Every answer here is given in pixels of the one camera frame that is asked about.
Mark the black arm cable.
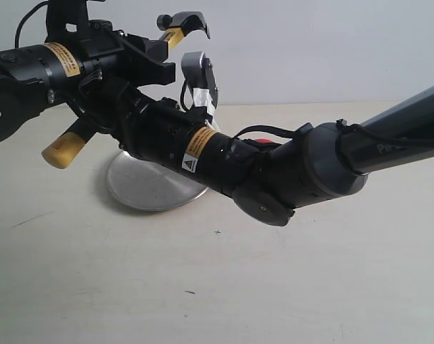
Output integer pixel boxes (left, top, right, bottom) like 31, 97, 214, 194
14, 0, 49, 47
234, 120, 434, 151

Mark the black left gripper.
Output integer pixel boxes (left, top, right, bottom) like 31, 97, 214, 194
44, 1, 176, 87

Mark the red dome push button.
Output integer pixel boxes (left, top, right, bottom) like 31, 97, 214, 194
255, 138, 276, 145

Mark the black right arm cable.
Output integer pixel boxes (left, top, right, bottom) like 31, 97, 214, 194
234, 120, 434, 151

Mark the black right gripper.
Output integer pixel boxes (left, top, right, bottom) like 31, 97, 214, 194
111, 77, 210, 172

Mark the yellow black claw hammer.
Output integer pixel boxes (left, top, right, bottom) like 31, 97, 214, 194
42, 11, 209, 168

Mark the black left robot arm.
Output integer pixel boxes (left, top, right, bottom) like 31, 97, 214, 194
0, 1, 175, 142

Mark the round stainless steel plate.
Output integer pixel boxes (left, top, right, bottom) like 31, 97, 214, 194
105, 152, 208, 212

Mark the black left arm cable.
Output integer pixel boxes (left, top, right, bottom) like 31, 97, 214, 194
14, 0, 49, 47

